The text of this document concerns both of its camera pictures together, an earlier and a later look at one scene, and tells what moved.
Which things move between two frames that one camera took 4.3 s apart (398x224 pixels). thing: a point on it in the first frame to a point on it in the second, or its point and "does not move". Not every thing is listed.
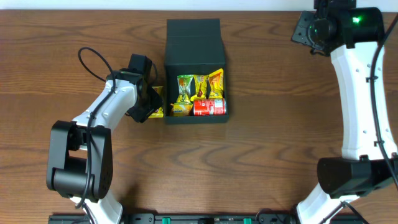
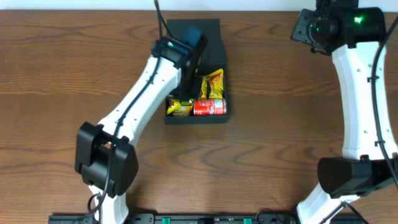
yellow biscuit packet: (181, 109) does not move
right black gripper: (305, 19) does not move
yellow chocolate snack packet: (159, 112) to (175, 105)
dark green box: (194, 47) does not move
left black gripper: (158, 102) to (195, 95)
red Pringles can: (209, 107) does not move
